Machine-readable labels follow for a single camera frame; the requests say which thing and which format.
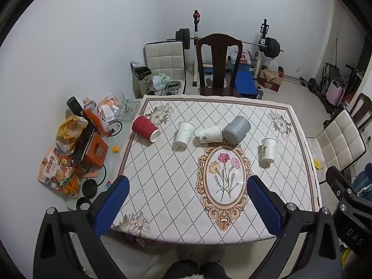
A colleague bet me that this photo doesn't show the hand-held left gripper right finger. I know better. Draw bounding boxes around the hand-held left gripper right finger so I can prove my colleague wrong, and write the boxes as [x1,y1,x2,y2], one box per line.
[246,175,341,279]

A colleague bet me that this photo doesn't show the pale green plastic bag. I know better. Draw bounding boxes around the pale green plastic bag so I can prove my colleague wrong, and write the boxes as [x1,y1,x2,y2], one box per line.
[153,74,170,91]

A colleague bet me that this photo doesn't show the person's shoe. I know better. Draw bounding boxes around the person's shoe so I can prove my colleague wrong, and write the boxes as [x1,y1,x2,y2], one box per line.
[200,262,230,279]
[166,260,199,279]

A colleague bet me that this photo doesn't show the cardboard box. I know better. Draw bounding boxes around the cardboard box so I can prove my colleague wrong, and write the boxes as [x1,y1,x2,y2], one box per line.
[257,67,285,93]

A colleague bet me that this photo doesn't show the grey plastic cup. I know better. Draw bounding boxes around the grey plastic cup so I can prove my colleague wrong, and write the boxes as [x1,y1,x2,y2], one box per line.
[222,116,251,145]

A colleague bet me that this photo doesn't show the orange snack bag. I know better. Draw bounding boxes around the orange snack bag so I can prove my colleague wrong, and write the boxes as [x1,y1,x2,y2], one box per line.
[37,147,82,198]

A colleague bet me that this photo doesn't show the person's left shoe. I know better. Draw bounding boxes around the person's left shoe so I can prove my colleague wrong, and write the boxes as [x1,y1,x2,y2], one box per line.
[166,260,199,279]

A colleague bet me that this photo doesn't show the crumpled white plastic bag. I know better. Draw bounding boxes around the crumpled white plastic bag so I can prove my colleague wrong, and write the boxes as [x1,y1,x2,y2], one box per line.
[97,93,121,123]

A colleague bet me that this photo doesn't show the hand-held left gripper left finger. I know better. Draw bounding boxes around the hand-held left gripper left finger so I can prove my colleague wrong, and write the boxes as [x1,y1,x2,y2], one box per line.
[33,175,130,279]

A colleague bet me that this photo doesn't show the orange label bottle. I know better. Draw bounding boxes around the orange label bottle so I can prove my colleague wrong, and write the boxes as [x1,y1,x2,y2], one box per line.
[82,97,111,136]

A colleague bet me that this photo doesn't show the dark wooden chair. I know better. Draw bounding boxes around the dark wooden chair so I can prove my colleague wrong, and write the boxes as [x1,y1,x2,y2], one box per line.
[195,33,244,98]
[347,93,372,131]

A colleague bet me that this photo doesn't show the glass ashtray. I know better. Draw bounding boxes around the glass ashtray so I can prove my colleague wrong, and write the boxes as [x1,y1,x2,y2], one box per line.
[115,99,141,121]

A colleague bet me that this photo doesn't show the floral quilted tablecloth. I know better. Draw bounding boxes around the floral quilted tablecloth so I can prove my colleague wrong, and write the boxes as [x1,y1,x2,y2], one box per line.
[112,94,322,246]

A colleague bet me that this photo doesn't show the white barbell rack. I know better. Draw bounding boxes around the white barbell rack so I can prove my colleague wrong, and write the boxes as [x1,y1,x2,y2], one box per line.
[190,10,269,88]

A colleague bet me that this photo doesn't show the black cup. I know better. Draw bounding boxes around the black cup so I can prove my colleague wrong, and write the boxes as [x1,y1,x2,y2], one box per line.
[76,197,92,211]

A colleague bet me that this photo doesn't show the black flat case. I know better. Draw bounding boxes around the black flat case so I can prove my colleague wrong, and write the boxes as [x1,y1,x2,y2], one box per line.
[71,126,98,162]

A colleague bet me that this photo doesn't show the small black dumbbell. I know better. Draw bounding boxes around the small black dumbbell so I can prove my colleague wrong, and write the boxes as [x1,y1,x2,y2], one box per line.
[299,77,320,95]

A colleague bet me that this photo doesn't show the person's right shoe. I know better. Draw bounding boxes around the person's right shoe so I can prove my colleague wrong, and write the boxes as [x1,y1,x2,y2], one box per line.
[200,262,230,279]

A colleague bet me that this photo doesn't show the white cup with bird print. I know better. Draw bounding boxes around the white cup with bird print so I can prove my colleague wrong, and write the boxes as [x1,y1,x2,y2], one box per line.
[198,125,223,144]

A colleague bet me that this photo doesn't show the black round lid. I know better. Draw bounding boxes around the black round lid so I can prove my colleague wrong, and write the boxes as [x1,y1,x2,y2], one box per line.
[82,180,98,198]

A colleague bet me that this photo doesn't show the blue weight bench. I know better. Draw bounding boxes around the blue weight bench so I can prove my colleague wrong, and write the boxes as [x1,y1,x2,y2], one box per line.
[234,70,260,98]

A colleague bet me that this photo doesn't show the metal bowls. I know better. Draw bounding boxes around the metal bowls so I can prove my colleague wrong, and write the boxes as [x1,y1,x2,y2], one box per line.
[161,80,182,95]

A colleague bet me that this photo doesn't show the pink suitcase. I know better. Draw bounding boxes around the pink suitcase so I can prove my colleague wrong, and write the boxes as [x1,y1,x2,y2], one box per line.
[327,80,346,106]

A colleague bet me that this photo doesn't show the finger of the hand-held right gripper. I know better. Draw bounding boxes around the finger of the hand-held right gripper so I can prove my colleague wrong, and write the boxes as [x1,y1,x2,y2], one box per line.
[325,166,358,207]

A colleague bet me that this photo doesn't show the white cup with green print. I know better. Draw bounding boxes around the white cup with green print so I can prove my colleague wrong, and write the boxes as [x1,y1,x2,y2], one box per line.
[261,138,277,164]

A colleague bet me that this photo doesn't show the plain white paper cup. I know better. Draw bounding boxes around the plain white paper cup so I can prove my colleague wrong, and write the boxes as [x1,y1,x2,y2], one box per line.
[174,121,196,149]

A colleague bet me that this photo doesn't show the olive carton box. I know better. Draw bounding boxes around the olive carton box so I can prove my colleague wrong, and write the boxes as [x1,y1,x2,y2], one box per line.
[130,61,153,99]

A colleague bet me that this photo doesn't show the black folded cart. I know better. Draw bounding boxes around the black folded cart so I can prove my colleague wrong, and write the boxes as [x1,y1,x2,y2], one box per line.
[320,62,367,114]

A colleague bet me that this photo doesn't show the yellow plastic bag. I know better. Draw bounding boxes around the yellow plastic bag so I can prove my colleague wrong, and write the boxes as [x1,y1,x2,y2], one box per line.
[55,115,88,154]

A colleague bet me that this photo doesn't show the black bottle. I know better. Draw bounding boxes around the black bottle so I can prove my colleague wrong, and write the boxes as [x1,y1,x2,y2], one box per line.
[66,96,85,117]

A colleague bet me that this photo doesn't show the black barbell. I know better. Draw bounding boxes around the black barbell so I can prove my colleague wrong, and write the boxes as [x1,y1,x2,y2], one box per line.
[175,28,284,59]

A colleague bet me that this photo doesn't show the white padded chair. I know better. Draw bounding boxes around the white padded chair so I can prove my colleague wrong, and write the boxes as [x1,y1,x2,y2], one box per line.
[144,41,188,95]
[306,109,367,184]

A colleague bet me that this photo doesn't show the white red plastic bag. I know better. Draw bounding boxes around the white red plastic bag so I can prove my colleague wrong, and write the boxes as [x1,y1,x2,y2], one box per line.
[227,45,252,66]

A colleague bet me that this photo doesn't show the red ribbed paper cup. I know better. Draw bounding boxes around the red ribbed paper cup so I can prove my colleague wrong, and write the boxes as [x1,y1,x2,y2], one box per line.
[132,115,161,143]

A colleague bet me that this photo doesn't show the orange box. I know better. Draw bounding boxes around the orange box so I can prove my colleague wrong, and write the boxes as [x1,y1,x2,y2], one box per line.
[81,135,109,169]

